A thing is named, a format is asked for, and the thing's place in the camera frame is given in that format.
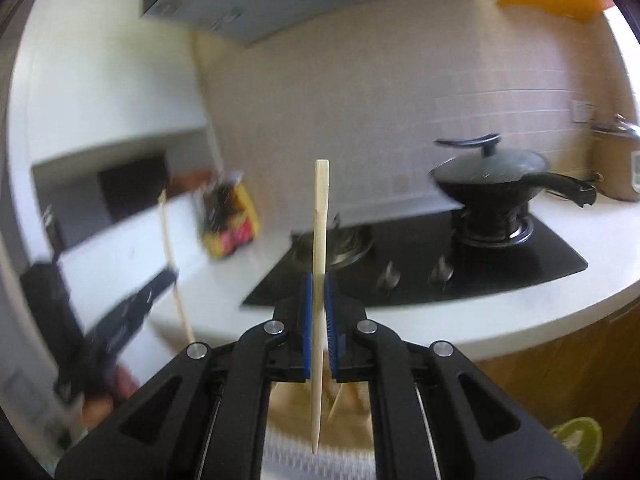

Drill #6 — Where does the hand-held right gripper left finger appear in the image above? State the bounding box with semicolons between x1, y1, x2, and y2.
55;274;316;480

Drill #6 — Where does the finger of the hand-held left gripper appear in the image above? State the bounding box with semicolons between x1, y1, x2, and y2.
120;267;181;333

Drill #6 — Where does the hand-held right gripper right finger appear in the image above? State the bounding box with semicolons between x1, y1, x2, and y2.
324;274;583;480

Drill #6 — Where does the pale wooden chopstick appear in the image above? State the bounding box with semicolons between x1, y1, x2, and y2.
311;159;330;454
157;190;196;346

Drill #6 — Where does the beige plastic utensil basket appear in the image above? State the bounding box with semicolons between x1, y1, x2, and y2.
269;380;374;447

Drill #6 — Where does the person's left hand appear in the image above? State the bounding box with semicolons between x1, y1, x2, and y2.
75;366;143;433

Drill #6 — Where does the yellow red snack bag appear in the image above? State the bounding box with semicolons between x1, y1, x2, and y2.
199;172;261;261

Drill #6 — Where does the dark built-in appliance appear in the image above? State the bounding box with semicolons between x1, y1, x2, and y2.
96;154;172;222

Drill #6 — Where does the black gas stove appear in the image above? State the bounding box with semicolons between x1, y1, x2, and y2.
240;206;590;309

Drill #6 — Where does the black wok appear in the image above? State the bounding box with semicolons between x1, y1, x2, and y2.
429;152;599;213

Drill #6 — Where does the grey wok lid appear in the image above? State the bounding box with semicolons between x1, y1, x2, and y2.
432;133;549;184

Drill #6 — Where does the green round object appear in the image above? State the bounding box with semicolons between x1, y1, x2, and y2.
549;416;604;467

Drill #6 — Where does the grey range hood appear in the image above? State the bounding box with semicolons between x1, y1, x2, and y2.
139;0;484;47

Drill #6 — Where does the beige kitchen appliance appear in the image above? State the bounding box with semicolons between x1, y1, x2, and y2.
590;114;640;202

